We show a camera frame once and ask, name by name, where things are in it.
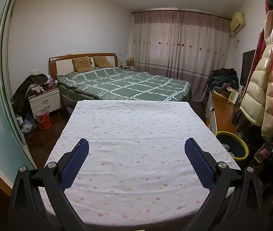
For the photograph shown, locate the yellow rimmed trash bin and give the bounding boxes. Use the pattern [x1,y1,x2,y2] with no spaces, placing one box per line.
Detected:
[215,131,249,162]

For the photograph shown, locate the orange wooden cabinet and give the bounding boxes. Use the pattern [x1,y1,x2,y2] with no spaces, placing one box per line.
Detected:
[209,90,240,135]

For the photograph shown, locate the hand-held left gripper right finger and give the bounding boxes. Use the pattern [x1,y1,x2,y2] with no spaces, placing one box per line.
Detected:
[185,138,265,231]

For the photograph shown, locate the curtain rail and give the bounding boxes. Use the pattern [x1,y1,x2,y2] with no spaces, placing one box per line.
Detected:
[131,9,230,20]

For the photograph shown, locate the white wooden nightstand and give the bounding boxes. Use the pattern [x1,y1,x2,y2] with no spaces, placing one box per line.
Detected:
[28,87,62,118]

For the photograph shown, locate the green white box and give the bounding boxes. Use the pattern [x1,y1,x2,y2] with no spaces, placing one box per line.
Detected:
[228,89,240,104]

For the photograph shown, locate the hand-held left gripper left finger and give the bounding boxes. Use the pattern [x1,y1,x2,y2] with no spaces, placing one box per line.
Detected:
[10,138,90,231]

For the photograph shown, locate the dark clothes pile by curtain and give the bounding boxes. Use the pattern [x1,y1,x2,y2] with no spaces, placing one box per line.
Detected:
[206,68,240,94]

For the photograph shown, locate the wooden bed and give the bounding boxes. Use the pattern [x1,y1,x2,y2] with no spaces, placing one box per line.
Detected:
[49,52,192,111]

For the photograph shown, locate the cream air conditioner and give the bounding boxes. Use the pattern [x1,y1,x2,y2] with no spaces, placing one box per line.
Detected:
[230,12,246,33]

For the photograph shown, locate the cream puffer jacket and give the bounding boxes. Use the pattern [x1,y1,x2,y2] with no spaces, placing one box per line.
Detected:
[239,10,273,139]

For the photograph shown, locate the black television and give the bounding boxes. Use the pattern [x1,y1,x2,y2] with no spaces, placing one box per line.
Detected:
[239,49,256,87]

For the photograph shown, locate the green plaid duvet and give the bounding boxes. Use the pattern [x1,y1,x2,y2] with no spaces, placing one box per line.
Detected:
[56,67,192,101]

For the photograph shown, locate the brown bear face pillow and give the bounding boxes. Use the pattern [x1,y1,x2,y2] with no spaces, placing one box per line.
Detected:
[71,56,94,73]

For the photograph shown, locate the floor clutter of bags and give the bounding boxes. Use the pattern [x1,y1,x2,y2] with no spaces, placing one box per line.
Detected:
[17,115,38,134]

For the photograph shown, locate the beige pink curtain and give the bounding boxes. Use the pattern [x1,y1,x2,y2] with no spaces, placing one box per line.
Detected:
[133,10,230,103]

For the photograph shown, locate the red bucket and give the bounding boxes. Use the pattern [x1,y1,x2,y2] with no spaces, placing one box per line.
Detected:
[35,109,53,130]

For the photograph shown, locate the dark clothes pile on nightstand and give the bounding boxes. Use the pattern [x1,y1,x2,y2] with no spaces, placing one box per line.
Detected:
[12,74,58,116]

